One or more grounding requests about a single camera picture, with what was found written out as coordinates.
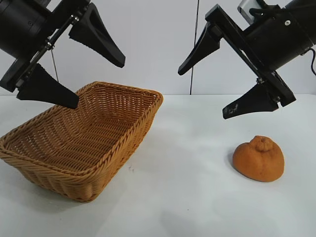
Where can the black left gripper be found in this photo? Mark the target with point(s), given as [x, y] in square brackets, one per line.
[22, 27]

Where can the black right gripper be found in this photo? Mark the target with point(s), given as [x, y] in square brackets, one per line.
[279, 42]

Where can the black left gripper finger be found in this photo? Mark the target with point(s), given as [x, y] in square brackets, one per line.
[108, 48]

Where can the woven wicker basket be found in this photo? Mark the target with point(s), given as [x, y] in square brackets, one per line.
[81, 138]

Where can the wrinkled orange fruit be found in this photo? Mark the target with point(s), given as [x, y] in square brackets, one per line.
[256, 163]

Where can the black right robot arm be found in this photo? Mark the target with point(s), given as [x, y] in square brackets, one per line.
[303, 6]

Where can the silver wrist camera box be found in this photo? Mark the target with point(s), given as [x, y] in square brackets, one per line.
[245, 10]

